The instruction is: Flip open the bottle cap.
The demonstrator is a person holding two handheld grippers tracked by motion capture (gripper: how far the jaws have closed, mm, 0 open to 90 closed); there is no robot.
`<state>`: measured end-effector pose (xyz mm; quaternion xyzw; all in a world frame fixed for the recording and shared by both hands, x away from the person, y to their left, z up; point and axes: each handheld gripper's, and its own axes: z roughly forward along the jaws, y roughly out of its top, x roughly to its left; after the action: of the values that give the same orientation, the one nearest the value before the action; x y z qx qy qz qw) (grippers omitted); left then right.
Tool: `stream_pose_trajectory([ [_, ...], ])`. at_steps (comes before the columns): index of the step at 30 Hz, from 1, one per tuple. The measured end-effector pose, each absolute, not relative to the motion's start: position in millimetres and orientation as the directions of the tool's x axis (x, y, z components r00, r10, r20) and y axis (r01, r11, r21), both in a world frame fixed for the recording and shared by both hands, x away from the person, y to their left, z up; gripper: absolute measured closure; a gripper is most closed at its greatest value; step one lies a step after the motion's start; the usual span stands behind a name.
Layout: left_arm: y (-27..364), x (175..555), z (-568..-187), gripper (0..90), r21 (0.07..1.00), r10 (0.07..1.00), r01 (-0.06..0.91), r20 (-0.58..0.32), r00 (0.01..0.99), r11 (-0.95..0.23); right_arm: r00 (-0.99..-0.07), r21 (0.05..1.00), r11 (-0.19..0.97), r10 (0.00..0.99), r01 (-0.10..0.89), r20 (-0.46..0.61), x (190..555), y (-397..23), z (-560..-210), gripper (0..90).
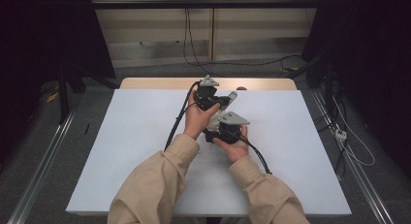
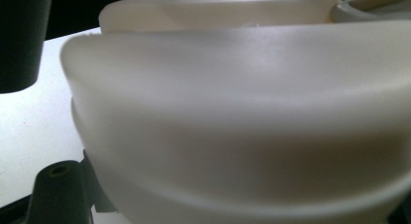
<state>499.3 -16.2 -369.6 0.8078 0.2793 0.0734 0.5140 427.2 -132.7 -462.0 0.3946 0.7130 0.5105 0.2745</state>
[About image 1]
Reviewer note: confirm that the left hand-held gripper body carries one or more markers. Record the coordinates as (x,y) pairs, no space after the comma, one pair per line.
(206,96)

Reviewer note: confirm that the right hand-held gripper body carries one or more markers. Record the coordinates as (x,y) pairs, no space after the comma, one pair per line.
(230,131)

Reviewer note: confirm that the person's right hand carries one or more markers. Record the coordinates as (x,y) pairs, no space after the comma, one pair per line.
(238,149)

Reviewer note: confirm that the person's left hand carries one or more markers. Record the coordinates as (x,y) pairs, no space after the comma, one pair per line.
(197,120)

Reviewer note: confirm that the small dark round object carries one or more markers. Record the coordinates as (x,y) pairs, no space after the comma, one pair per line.
(241,88)

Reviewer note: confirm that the wooden table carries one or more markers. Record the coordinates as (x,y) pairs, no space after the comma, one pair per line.
(161,83)

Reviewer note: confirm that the white table mat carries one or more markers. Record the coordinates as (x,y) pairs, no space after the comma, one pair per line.
(135,153)

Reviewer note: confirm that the white power strip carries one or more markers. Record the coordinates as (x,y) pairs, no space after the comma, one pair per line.
(341,135)

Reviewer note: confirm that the black metal stand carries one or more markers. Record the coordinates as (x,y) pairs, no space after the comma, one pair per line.
(63,94)

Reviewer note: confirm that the black curtain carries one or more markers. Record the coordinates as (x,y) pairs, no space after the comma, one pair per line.
(42,39)
(371,39)

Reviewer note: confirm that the dark horizontal rail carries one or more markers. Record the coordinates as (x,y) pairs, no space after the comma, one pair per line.
(226,4)

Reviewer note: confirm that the metal floor rail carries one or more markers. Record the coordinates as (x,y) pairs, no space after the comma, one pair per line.
(358,172)
(38,175)

